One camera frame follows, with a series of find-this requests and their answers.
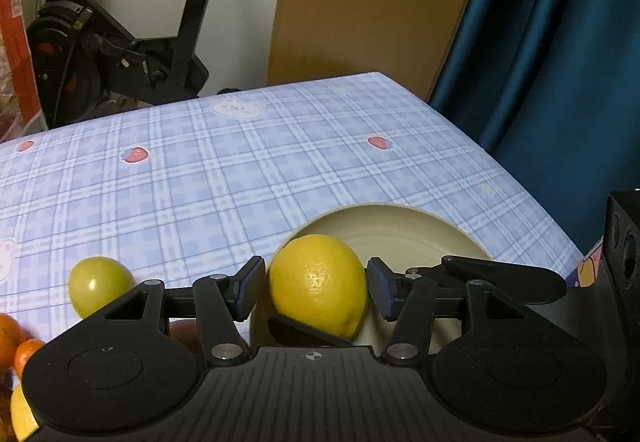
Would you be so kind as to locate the red floral curtain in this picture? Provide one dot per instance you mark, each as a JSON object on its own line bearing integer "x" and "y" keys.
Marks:
{"x": 20, "y": 104}

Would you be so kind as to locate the blue plaid tablecloth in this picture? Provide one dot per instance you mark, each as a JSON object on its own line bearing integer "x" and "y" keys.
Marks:
{"x": 178, "y": 191}

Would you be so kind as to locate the small yellow lemon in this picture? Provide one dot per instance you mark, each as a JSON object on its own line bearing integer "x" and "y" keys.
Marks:
{"x": 23, "y": 421}

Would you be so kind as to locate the beige round plate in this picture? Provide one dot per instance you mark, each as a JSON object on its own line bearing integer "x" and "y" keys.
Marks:
{"x": 403, "y": 238}

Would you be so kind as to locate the black exercise bike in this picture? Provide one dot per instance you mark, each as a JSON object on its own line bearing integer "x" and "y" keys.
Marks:
{"x": 80, "y": 52}

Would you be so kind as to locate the green round fruit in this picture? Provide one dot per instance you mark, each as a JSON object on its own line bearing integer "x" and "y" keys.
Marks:
{"x": 95, "y": 282}

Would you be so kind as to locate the red brown apple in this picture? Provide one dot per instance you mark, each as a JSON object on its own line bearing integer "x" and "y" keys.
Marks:
{"x": 187, "y": 333}

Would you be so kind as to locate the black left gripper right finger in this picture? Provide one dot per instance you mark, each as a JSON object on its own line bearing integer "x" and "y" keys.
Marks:
{"x": 468, "y": 326}

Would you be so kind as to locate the small orange tangerine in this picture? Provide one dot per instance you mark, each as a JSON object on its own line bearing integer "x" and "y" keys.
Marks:
{"x": 22, "y": 354}

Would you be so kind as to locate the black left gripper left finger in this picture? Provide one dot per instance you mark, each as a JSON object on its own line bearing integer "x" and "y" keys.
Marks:
{"x": 119, "y": 371}

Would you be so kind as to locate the orange with dark spots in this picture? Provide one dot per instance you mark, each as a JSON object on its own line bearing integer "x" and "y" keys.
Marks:
{"x": 12, "y": 335}

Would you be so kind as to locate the blue curtain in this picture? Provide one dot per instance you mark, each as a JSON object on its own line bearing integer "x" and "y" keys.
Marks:
{"x": 550, "y": 89}

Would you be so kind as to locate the large yellow lemon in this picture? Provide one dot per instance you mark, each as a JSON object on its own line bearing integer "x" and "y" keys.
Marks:
{"x": 319, "y": 281}

